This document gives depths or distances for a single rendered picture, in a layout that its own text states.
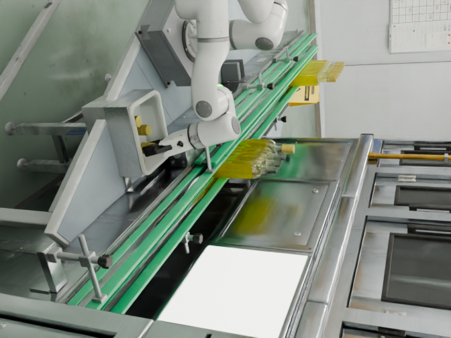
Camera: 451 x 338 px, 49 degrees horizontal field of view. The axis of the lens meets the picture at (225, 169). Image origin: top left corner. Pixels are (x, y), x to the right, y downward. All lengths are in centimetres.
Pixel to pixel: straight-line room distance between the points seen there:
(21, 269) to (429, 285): 122
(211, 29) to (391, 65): 634
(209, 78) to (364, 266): 69
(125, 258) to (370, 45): 653
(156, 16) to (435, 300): 114
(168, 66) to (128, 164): 38
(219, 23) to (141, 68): 42
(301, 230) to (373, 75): 614
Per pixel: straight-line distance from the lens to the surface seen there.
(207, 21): 129
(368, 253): 152
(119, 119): 143
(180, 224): 148
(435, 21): 739
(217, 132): 133
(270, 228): 158
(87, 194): 139
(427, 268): 149
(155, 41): 160
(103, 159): 144
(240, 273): 139
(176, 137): 139
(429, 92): 763
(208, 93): 126
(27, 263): 176
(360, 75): 761
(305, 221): 160
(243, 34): 158
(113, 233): 133
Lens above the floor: 160
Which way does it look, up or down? 22 degrees down
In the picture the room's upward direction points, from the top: 92 degrees clockwise
